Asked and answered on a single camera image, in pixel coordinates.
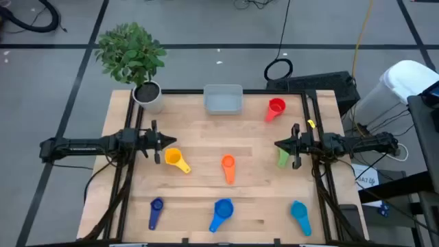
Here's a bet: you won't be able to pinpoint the black cable bundle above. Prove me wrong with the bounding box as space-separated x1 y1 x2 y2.
310 152 366 243
81 150 140 241

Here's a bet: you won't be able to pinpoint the dark grey side table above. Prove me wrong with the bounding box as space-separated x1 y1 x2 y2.
406 80 439 195

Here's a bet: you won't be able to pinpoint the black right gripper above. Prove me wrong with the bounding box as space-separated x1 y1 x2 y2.
274 123 315 169

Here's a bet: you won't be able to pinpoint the large blue measuring cup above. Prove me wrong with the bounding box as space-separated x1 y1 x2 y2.
209 198 235 234

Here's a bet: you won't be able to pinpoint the black device blue screen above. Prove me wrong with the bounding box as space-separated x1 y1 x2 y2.
420 80 439 109

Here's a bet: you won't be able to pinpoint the teal measuring cup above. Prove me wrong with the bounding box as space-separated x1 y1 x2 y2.
289 200 313 237

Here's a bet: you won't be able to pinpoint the black table frame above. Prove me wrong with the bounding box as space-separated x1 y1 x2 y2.
102 89 347 245

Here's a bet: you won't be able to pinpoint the yellow hanging cable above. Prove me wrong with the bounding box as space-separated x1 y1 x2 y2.
351 0 375 80

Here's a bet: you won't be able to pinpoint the green measuring cup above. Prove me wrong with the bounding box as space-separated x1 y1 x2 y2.
276 147 291 169

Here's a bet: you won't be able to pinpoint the green leafy plant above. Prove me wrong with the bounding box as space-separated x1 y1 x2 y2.
94 22 168 89

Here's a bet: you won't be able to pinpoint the grey plastic basket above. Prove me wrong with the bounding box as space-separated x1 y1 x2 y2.
202 84 244 116

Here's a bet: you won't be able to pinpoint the orange measuring cup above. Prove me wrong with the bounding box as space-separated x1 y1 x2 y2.
221 154 237 185

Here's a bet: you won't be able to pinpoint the small blue object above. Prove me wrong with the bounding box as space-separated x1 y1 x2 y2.
377 201 391 218

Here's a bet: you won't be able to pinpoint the white plant pot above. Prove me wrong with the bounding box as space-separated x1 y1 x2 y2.
132 80 165 115

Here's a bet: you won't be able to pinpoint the black stand beam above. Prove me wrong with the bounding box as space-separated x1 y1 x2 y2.
357 170 439 204

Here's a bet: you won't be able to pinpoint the thick black hose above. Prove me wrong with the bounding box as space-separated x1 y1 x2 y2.
0 0 60 34

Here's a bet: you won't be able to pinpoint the white power cable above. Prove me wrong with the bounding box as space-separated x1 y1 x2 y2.
385 141 410 163

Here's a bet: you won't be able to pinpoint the black hanging cable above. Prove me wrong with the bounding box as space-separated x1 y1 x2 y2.
263 0 294 82

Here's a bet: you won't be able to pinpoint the red measuring cup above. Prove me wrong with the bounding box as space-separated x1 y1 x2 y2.
264 97 287 123

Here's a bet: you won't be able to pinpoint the white trash bin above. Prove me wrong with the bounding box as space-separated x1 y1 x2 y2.
349 59 439 128

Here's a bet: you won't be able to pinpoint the white paper sign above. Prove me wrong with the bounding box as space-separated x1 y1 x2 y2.
351 163 380 191

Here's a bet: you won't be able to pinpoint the small navy measuring cup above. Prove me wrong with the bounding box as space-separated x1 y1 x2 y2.
147 196 165 231

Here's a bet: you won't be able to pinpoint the black tablet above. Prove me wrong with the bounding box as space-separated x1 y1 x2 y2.
338 203 365 241

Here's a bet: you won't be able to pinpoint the yellow measuring cup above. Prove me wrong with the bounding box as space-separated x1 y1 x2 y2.
164 148 192 174

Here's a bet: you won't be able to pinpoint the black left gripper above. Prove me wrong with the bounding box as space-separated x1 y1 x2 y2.
139 119 178 165

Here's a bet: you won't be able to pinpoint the black computer case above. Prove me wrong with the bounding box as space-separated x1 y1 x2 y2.
265 70 361 117

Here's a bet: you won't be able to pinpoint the tangled black floor cables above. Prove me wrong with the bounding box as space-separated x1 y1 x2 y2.
233 0 277 10

